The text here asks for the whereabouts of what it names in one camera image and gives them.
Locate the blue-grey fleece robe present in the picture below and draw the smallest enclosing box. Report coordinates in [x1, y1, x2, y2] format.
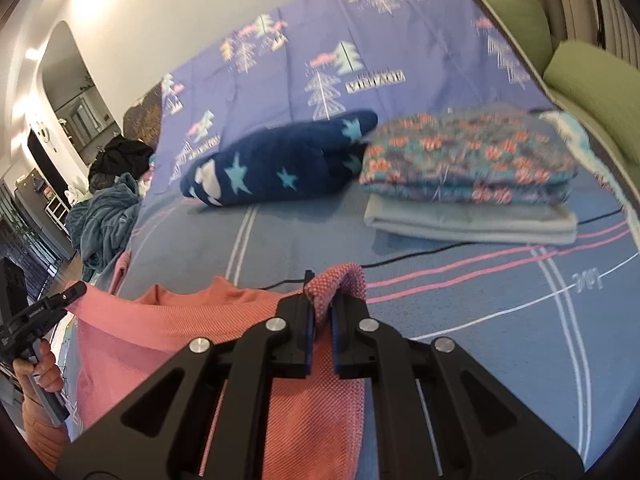
[67, 175, 143, 281]

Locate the black clothes pile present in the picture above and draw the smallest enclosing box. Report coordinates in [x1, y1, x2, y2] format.
[90, 135, 153, 193]

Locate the large green pillow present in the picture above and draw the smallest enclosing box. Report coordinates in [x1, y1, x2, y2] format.
[542, 40, 640, 171]

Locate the folded grey garment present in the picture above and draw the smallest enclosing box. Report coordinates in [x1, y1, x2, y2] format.
[363, 194, 578, 246]

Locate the folded floral garment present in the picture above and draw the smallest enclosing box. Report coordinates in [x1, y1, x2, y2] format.
[359, 105, 581, 207]

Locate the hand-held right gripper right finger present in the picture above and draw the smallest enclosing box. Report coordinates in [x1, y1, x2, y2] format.
[332, 290, 586, 480]

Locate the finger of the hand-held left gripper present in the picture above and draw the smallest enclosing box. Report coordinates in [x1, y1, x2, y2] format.
[47, 281, 89, 314]

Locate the purple tree-print sheet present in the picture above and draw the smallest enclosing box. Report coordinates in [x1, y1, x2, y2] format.
[150, 0, 563, 196]

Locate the person's left hand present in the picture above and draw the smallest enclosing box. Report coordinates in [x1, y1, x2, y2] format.
[12, 337, 66, 396]

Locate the grey cabinet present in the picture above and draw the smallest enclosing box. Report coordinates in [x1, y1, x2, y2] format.
[14, 169, 71, 261]

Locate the person's left forearm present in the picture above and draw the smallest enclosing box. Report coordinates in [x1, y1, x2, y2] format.
[20, 385, 71, 471]

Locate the small green pillow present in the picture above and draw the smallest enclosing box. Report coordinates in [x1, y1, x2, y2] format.
[480, 0, 553, 73]

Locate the purple tree-print bedsheet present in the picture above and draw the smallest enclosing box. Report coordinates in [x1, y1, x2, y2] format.
[65, 105, 640, 480]

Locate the navy star fleece blanket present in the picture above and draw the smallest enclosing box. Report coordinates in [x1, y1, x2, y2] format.
[179, 109, 379, 208]

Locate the pink sweater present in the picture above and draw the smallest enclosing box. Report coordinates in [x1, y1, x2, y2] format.
[65, 250, 368, 480]

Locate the wall mirror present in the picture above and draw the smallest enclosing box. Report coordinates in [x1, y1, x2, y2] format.
[64, 99, 103, 143]

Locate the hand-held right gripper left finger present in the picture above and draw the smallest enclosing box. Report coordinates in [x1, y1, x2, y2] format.
[55, 270, 316, 480]

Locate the beige curtain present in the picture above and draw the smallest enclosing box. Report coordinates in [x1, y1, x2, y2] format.
[542, 0, 640, 66]

